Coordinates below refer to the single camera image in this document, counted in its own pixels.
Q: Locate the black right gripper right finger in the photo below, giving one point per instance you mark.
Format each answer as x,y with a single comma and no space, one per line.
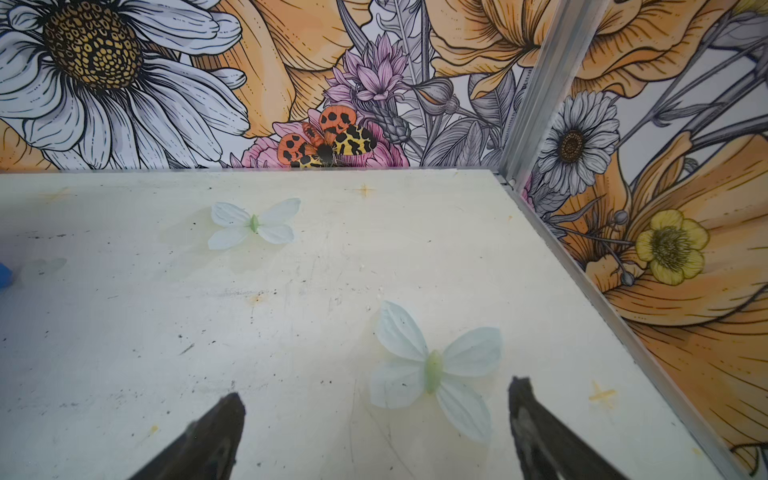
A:
545,446

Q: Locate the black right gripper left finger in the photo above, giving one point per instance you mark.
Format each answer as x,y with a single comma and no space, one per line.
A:
206,449

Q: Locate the blue plastic bin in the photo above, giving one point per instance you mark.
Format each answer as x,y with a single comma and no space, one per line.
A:
6,276

